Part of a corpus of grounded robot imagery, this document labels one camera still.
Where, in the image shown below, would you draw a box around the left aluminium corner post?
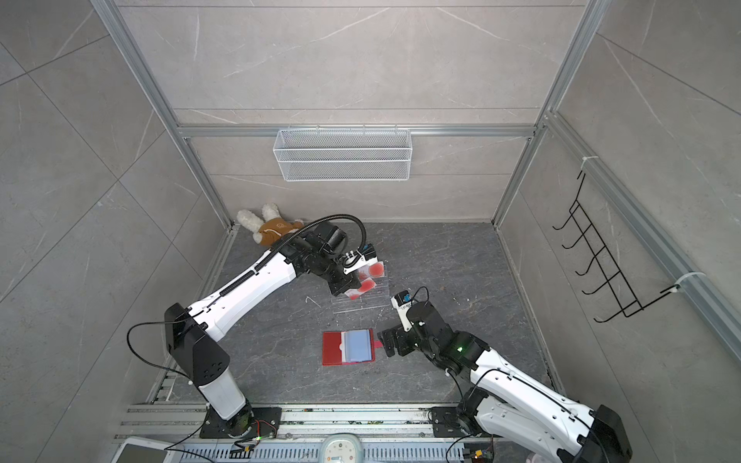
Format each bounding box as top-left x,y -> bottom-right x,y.
91,0 -> 233,230

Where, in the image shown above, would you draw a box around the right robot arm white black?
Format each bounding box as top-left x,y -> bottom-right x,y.
378,291 -> 633,462

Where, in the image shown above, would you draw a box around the red leather card holder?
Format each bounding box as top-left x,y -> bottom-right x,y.
321,329 -> 382,367

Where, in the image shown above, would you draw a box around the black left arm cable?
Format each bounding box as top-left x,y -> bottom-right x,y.
254,213 -> 368,273

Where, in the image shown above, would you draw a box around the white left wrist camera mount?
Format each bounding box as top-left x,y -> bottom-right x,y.
340,243 -> 378,274

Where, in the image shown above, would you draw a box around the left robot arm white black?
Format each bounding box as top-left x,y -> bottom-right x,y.
164,214 -> 377,434

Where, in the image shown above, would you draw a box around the white tablet corner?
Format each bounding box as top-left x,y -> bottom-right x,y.
111,437 -> 175,463

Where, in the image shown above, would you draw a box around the white round device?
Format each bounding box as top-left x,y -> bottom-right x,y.
318,433 -> 365,463

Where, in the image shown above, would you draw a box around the white wire mesh basket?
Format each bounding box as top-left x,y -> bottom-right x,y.
273,130 -> 413,182

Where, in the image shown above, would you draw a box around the right wall aluminium rail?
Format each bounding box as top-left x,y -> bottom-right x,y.
545,111 -> 740,360

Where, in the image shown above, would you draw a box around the horizontal aluminium wall rail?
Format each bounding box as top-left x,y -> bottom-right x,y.
177,123 -> 536,138

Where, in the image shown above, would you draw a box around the white plastic card sleeves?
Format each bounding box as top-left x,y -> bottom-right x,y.
342,329 -> 374,364

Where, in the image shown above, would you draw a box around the black wire hook rack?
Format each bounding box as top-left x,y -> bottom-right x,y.
551,171 -> 680,324

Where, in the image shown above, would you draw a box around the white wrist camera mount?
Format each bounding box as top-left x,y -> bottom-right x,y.
340,243 -> 378,274
391,289 -> 414,332

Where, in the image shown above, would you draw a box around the clear acrylic tiered card stand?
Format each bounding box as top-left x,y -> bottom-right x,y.
331,265 -> 391,314

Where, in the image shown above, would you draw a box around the vertical aluminium corner post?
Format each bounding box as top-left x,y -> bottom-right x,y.
491,0 -> 611,231

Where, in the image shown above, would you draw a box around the white card red circle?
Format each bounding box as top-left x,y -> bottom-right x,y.
368,262 -> 385,278

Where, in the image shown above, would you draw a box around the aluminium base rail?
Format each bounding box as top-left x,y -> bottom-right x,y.
109,401 -> 557,463

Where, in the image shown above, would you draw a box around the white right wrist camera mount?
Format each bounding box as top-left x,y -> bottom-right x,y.
391,289 -> 414,332

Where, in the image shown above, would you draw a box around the white teddy bear brown shirt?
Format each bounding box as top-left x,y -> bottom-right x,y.
237,204 -> 304,247

